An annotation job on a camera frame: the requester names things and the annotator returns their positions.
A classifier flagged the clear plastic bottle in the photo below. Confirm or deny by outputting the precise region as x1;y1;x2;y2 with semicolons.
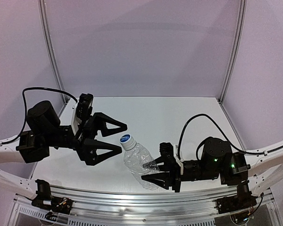
123;142;160;191

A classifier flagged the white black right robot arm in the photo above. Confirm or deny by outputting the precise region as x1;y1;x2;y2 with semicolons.
142;137;283;196

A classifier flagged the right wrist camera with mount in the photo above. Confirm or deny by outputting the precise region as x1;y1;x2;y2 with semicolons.
157;142;183;176

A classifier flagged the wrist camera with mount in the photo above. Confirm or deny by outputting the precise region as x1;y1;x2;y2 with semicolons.
71;93;93;135
157;142;183;176

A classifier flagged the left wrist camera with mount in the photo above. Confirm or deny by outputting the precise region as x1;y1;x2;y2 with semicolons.
71;93;93;135

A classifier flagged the black right camera cable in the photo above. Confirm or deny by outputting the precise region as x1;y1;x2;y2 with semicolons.
179;113;267;161

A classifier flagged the black camera cable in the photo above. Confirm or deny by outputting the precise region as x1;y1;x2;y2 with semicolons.
179;113;267;161
0;87;78;145

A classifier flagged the aluminium front rail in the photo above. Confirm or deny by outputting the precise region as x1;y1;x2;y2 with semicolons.
14;182;274;226

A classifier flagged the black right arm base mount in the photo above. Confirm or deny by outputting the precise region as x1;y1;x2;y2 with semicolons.
216;179;270;214

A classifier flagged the black left camera cable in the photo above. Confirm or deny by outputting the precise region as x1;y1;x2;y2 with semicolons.
0;87;78;145

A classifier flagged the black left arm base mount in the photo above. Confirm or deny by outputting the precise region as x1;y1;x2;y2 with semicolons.
32;179;74;221

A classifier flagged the aluminium left corner post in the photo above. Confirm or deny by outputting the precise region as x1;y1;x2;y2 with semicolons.
37;0;65;91

